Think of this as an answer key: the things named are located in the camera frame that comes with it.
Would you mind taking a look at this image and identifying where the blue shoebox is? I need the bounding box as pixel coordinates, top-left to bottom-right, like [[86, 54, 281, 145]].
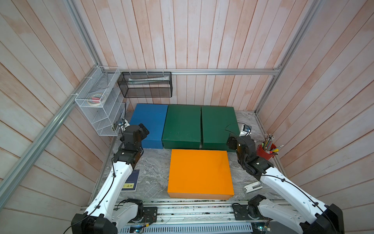
[[130, 103, 168, 149]]

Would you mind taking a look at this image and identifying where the orange shoebox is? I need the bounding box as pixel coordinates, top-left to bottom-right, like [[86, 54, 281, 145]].
[[168, 149, 235, 200]]

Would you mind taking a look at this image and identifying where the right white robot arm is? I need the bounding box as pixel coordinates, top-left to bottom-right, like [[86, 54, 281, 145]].
[[227, 133, 345, 234]]

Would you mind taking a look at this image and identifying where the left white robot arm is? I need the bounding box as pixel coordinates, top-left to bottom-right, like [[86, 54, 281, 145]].
[[70, 124, 150, 234]]

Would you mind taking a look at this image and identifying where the red pen cup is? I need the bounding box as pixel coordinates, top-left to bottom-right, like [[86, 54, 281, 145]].
[[257, 144, 275, 160]]

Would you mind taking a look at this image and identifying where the white stapler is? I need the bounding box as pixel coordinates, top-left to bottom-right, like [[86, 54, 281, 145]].
[[243, 181, 263, 194]]

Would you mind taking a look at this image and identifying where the dark blue notebook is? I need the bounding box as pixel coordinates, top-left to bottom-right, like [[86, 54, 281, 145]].
[[122, 170, 140, 192]]

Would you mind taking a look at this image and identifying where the tape roll in shelf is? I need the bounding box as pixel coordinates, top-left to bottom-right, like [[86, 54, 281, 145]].
[[87, 93, 106, 106]]

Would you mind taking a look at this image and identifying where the paper in mesh basket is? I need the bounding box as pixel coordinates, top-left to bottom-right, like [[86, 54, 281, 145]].
[[127, 76, 170, 85]]

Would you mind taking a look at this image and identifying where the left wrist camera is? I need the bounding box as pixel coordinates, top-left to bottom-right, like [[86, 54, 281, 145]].
[[114, 118, 130, 131]]

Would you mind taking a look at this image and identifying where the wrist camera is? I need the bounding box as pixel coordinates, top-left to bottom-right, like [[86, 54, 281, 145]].
[[114, 118, 130, 131], [240, 124, 252, 137]]

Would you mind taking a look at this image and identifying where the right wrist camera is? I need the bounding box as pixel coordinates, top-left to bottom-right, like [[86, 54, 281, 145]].
[[240, 124, 252, 137]]

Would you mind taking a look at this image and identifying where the white wire wall shelf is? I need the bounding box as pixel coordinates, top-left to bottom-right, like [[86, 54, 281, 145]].
[[75, 66, 128, 137]]

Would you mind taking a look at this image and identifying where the black mesh wall basket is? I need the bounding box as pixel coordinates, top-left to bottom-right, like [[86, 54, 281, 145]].
[[117, 71, 173, 98]]

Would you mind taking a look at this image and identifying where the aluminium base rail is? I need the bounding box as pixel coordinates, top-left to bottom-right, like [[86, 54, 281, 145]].
[[75, 198, 296, 234]]

